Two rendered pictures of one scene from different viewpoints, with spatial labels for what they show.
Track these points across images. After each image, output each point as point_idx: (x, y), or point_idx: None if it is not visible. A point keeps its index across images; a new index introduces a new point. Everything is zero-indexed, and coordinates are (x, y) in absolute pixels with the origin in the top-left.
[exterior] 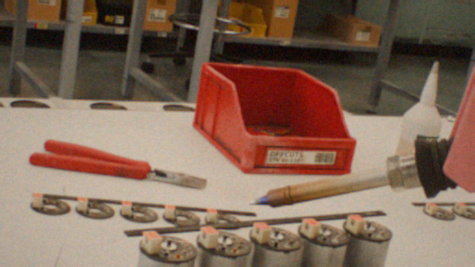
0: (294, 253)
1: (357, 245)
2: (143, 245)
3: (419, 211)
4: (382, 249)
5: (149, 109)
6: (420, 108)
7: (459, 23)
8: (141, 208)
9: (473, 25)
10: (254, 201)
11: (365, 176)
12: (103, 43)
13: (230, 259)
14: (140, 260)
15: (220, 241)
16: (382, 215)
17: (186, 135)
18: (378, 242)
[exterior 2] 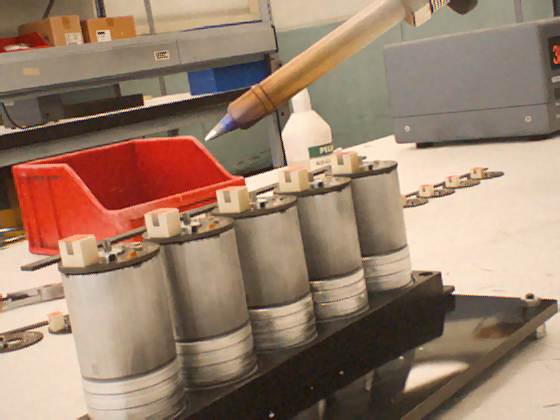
0: (293, 210)
1: (361, 187)
2: (66, 262)
3: None
4: (395, 182)
5: None
6: (299, 117)
7: (243, 148)
8: (13, 335)
9: (257, 145)
10: (213, 131)
11: (366, 15)
12: None
13: (212, 238)
14: (71, 288)
15: (182, 226)
16: (362, 159)
17: (27, 262)
18: (386, 172)
